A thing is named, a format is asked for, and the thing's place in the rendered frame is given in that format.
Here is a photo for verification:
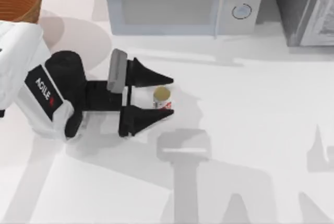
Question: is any pale grey rounded box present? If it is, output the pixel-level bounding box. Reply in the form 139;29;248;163
106;48;128;94

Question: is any microwave door handle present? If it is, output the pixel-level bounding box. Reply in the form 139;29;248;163
213;0;226;39

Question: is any pale microwave oven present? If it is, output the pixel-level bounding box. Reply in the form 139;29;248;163
101;0;268;37

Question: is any microwave knob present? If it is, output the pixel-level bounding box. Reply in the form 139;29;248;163
231;3;253;21

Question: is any red and white can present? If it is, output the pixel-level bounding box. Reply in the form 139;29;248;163
152;86;173;111

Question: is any microwave oven door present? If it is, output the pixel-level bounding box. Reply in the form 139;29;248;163
102;0;226;36

